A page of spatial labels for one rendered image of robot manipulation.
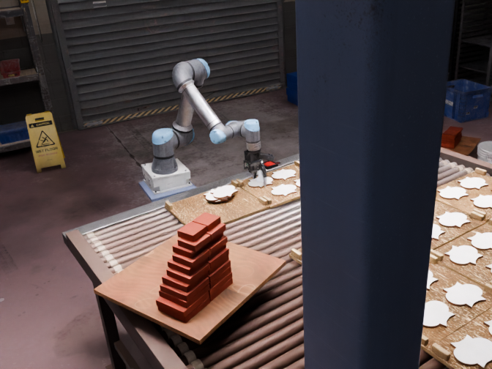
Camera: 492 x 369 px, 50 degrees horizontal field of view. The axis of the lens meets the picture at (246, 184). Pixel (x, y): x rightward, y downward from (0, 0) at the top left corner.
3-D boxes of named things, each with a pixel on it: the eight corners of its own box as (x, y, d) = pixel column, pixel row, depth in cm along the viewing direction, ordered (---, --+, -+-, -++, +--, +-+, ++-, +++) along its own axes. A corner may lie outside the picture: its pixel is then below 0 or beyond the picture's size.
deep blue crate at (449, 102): (433, 112, 654) (436, 83, 638) (460, 107, 665) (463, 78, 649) (460, 123, 610) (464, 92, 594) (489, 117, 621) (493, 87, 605)
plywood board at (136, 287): (94, 293, 188) (93, 289, 187) (187, 230, 223) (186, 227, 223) (200, 345, 160) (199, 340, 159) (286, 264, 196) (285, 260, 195)
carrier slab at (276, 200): (234, 185, 285) (234, 182, 285) (295, 165, 303) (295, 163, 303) (270, 209, 258) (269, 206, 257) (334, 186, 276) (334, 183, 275)
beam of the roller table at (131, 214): (64, 242, 254) (61, 232, 252) (369, 138, 354) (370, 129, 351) (69, 250, 248) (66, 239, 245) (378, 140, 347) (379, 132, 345)
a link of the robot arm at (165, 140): (148, 154, 295) (146, 131, 289) (165, 147, 304) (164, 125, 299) (163, 159, 288) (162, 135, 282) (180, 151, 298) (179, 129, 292)
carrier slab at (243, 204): (164, 208, 266) (164, 205, 266) (233, 185, 285) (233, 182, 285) (195, 236, 239) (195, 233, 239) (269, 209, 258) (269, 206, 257)
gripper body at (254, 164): (244, 170, 278) (241, 149, 273) (257, 165, 282) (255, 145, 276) (251, 174, 272) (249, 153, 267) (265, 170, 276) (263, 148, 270)
